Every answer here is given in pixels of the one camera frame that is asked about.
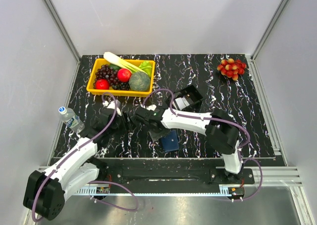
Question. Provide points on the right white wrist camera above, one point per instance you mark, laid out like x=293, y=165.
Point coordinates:
x=151, y=107

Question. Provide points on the red apple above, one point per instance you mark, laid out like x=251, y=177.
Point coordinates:
x=102, y=84
x=124, y=75

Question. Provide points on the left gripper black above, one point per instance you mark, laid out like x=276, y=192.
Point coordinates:
x=127, y=127

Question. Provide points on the yellow plastic bin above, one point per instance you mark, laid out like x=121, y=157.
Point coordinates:
x=98, y=64

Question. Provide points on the blue card holder wallet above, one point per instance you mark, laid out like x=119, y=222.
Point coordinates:
x=170, y=142

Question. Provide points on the white daikon radish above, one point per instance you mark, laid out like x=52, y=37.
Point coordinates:
x=114, y=59

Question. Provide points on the purple grape bunch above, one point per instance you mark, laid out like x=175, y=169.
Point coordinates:
x=107, y=73

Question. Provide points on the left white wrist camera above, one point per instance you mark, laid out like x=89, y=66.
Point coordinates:
x=113, y=105

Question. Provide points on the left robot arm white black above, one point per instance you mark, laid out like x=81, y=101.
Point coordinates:
x=46, y=192

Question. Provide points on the dark blue grape bunch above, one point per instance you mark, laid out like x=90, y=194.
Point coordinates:
x=121, y=86

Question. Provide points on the red apple lower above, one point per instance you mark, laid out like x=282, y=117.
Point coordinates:
x=102, y=84

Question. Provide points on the clear water bottle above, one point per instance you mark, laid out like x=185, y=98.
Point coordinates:
x=71, y=119

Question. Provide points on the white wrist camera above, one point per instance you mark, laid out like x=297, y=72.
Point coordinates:
x=113, y=105
x=151, y=107

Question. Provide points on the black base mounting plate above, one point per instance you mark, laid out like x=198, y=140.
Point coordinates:
x=173, y=177

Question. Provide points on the green lettuce leaf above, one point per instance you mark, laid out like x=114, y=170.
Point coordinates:
x=146, y=66

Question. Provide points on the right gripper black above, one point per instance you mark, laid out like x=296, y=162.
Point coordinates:
x=150, y=130

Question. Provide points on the red apple upper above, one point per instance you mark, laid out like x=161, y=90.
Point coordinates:
x=124, y=75

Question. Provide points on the red lychee bunch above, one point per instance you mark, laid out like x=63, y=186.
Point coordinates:
x=232, y=68

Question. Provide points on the black card tray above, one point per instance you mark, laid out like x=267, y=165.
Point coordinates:
x=188, y=99

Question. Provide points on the green avocado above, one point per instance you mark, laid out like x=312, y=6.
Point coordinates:
x=114, y=67

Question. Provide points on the green cantaloupe melon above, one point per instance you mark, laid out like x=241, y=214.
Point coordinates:
x=139, y=81

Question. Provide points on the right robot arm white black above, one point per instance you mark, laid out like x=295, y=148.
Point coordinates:
x=221, y=134

